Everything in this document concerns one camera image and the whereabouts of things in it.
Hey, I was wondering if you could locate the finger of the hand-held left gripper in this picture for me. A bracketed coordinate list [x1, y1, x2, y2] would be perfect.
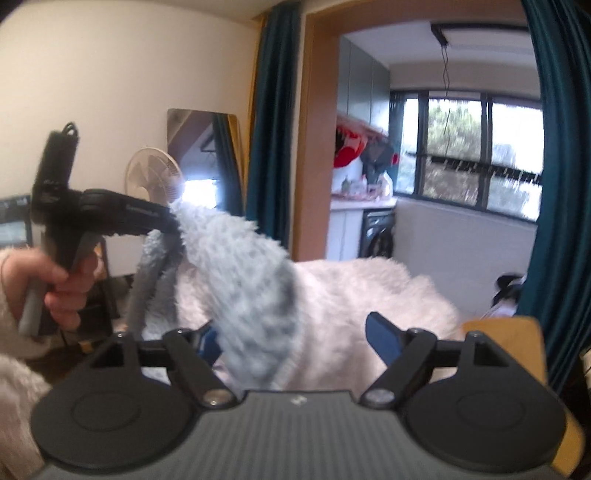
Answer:
[156, 205, 182, 234]

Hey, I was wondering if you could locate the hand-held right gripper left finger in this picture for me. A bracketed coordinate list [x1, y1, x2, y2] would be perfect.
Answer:
[90, 323, 236, 409]

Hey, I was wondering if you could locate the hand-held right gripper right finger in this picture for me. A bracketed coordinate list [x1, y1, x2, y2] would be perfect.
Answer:
[360, 312, 513, 409]

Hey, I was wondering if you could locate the white fluffy hooded pajama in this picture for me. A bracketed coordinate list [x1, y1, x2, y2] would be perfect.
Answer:
[124, 200, 462, 395]

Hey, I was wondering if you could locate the person's left hand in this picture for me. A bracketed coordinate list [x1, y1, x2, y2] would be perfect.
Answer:
[0, 249, 100, 331]

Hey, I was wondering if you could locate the black laptop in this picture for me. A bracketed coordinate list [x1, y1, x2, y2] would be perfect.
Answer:
[0, 196, 34, 250]

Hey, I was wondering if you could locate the white standing fan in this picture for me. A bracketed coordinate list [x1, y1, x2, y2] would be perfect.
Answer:
[126, 147, 184, 204]

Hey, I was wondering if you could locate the standing mirror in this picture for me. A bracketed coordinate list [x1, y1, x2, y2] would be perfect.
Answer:
[166, 108, 244, 220]

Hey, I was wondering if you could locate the dark washing machine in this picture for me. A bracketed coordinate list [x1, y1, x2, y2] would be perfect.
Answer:
[359, 210, 397, 259]

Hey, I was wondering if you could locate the black white floor item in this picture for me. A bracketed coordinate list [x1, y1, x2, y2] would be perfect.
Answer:
[490, 274, 528, 309]

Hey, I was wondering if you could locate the white counter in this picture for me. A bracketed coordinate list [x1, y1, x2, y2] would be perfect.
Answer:
[329, 191, 399, 261]

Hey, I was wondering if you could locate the teal curtain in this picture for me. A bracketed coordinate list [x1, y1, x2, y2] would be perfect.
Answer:
[245, 0, 303, 243]
[521, 0, 591, 393]

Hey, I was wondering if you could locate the dark hanging garment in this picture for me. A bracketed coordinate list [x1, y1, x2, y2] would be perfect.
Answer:
[360, 138, 397, 186]

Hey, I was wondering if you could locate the red hanging garment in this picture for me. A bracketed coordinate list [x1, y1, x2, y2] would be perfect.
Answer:
[335, 121, 366, 169]

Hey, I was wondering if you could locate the hanging clip rack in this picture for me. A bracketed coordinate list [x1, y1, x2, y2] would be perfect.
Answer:
[427, 154, 544, 186]

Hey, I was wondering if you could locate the black framed window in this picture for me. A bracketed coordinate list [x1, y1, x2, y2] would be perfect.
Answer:
[390, 90, 544, 223]

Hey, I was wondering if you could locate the green wall cabinet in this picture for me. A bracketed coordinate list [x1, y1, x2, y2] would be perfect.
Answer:
[336, 37, 392, 137]

